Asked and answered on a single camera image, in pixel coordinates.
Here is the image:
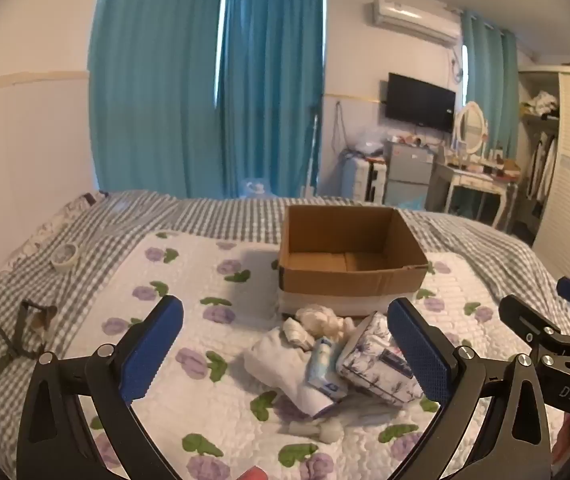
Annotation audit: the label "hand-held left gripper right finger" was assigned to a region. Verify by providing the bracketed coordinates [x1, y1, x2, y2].
[387, 297, 551, 480]

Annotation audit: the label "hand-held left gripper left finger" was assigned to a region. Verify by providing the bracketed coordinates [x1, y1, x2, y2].
[17, 295, 186, 480]

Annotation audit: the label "floral tissue pack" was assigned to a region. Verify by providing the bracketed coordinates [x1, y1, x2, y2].
[335, 310, 423, 406]

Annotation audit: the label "small blue tissue packet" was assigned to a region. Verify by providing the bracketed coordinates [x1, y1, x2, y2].
[306, 337, 346, 401]

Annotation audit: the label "cream knotted cloth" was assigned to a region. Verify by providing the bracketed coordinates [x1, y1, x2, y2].
[297, 305, 356, 341]

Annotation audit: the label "cardboard box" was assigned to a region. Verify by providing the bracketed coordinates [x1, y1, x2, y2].
[277, 205, 431, 318]

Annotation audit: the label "white sock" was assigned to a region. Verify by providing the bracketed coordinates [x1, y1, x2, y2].
[287, 419, 346, 443]

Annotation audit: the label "white socks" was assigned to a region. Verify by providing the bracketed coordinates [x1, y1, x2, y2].
[282, 317, 316, 351]

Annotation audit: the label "white cloth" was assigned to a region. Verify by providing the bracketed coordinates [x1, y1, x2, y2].
[242, 327, 346, 418]

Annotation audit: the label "floral quilted mat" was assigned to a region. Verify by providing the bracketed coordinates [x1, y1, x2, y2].
[67, 230, 566, 480]

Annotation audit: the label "tape roll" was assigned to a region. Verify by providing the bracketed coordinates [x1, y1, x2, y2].
[50, 243, 82, 273]

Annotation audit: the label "hanging clothes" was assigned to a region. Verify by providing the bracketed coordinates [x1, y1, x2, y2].
[525, 132, 558, 201]

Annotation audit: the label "white dressing table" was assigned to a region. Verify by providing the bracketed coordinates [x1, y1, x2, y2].
[430, 160, 518, 228]

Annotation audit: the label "white suitcase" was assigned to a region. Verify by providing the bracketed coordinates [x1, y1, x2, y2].
[342, 157, 388, 203]

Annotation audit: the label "grey mini fridge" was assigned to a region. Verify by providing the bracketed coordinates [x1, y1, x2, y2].
[384, 140, 436, 206]

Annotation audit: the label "large water bottle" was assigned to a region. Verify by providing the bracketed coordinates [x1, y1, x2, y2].
[239, 177, 272, 198]

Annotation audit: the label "white clothes on shelf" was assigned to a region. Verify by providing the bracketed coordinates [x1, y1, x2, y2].
[528, 91, 558, 116]

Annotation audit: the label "oval white vanity mirror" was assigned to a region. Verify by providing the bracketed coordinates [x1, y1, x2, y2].
[452, 101, 490, 156]

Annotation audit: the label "clear plastic bag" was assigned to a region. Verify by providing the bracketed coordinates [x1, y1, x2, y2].
[347, 127, 386, 158]

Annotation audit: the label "light teal curtain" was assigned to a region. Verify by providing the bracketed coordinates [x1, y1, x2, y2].
[460, 10, 521, 161]

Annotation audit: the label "white mop pole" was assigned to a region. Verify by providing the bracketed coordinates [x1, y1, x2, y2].
[305, 102, 322, 196]

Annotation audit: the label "wide teal curtain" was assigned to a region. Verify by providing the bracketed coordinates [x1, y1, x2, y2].
[87, 0, 226, 201]

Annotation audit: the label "narrow teal curtain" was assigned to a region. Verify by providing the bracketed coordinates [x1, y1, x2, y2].
[217, 0, 327, 198]

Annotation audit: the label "white air conditioner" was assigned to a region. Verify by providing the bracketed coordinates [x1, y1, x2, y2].
[371, 0, 461, 48]

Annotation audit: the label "black wall television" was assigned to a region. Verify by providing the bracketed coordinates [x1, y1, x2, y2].
[384, 72, 457, 134]

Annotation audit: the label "black wall cable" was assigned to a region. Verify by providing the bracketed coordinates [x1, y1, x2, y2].
[332, 101, 351, 148]

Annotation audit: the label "air conditioner power cable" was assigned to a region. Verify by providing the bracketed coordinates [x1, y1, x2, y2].
[450, 47, 466, 83]

